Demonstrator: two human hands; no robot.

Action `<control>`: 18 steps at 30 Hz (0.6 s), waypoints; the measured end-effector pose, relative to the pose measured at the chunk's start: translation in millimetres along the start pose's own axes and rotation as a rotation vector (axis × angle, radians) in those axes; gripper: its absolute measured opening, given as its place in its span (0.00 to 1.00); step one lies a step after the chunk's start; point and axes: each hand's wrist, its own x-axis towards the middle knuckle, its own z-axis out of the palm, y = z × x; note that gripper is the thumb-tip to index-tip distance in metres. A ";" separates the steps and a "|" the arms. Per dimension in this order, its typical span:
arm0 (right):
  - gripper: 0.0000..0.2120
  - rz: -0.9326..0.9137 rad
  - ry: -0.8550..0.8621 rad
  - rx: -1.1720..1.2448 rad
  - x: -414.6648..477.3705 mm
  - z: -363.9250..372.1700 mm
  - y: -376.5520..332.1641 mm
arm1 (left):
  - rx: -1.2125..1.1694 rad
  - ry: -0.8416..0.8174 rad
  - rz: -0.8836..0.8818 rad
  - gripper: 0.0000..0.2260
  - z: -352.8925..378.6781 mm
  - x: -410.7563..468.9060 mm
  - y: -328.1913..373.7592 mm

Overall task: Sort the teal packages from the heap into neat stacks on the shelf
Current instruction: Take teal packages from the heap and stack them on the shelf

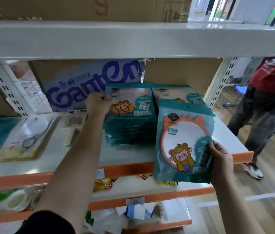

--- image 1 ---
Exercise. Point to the person's right hand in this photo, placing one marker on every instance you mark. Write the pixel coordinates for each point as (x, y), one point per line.
(222, 168)

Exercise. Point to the person's left hand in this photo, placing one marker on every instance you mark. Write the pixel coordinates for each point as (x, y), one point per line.
(98, 105)

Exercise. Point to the beige hand mirror brown print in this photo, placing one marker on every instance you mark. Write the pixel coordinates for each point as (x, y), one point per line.
(73, 121)

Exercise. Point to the stack of teal packets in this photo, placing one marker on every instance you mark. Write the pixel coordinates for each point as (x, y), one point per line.
(127, 134)
(176, 91)

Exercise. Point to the teal packet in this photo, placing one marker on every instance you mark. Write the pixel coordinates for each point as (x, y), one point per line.
(183, 134)

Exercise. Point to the white metal shelf orange trim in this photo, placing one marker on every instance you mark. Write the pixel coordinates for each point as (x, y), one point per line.
(103, 38)
(3, 87)

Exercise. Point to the cream packaged hand mirror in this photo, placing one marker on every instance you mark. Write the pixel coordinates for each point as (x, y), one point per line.
(25, 141)

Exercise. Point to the person's left forearm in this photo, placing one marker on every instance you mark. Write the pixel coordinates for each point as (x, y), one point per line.
(71, 175)

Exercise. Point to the person's right forearm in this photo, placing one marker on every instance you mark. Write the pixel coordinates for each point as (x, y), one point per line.
(234, 212)

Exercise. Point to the person's black shirt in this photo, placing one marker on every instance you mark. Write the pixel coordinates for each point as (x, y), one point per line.
(45, 224)

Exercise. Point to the cardboard sheet blue lettering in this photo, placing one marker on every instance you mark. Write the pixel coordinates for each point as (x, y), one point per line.
(66, 73)

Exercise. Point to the yellow snack sachet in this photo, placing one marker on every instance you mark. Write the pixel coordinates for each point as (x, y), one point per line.
(169, 183)
(102, 185)

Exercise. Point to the yellow white price label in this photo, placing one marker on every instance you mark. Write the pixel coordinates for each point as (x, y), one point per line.
(100, 173)

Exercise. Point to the blue plastic stool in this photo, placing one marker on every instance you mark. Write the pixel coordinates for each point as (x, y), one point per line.
(240, 89)

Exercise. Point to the plain brown cardboard sheet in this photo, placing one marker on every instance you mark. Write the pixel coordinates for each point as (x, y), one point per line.
(183, 73)

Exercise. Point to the white paper price tag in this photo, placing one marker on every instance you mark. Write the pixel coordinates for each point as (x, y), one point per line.
(135, 201)

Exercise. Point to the brown cardboard box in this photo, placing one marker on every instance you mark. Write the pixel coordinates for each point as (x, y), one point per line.
(54, 8)

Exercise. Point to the brown plastic cup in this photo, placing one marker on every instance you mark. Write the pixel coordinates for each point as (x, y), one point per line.
(36, 198)

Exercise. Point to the pile of white paper cards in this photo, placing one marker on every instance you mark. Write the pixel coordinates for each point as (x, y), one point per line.
(108, 221)

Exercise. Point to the beige paper cup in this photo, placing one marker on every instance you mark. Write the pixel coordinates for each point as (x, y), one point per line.
(18, 201)

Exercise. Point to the green snack packet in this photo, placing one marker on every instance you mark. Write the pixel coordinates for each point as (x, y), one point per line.
(1, 194)

